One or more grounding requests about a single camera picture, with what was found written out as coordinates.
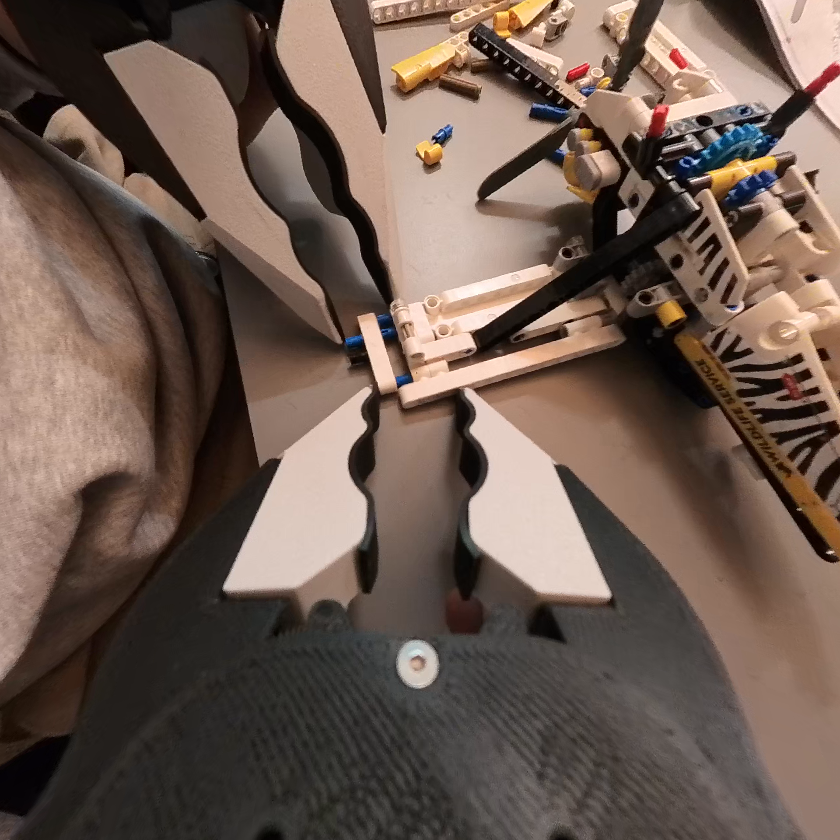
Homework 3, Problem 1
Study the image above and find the white beam with blue pins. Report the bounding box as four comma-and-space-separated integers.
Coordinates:
343, 313, 416, 396

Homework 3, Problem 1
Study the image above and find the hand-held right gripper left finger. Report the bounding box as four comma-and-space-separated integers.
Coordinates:
222, 386, 382, 601

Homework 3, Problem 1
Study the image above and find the long black lego beam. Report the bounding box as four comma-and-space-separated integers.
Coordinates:
468, 25, 586, 109

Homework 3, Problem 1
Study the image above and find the white lego skid assembly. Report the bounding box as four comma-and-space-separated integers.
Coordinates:
390, 262, 631, 382

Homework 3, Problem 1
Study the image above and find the yellow curved lego panel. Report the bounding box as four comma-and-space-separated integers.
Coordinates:
392, 33, 473, 93

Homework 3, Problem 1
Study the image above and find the pile of lego pieces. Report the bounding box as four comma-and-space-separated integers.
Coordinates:
367, 0, 719, 99

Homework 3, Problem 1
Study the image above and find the zebra striped lego helicopter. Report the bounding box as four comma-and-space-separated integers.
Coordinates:
476, 0, 840, 565

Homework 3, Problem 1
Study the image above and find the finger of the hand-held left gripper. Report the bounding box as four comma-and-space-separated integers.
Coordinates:
261, 0, 399, 311
104, 38, 343, 345

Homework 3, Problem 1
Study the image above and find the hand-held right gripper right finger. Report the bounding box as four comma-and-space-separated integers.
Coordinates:
453, 387, 614, 605

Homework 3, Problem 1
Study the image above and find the open instruction booklet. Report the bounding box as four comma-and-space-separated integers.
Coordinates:
755, 0, 840, 129

